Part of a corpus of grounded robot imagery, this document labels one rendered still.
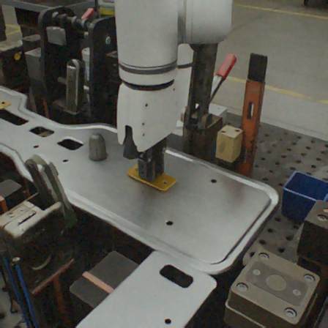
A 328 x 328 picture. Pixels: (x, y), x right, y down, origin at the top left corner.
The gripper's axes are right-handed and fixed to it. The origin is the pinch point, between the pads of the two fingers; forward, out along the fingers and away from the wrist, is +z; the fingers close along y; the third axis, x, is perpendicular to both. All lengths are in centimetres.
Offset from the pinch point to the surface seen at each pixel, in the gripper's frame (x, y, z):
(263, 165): -2, -58, 33
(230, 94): -105, -242, 104
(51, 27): -41.7, -16.7, -12.6
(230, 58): 0.6, -24.9, -11.3
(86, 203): -4.7, 11.0, 3.3
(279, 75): -89, -309, 104
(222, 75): 0.8, -21.6, -9.1
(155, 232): 8.4, 9.9, 3.0
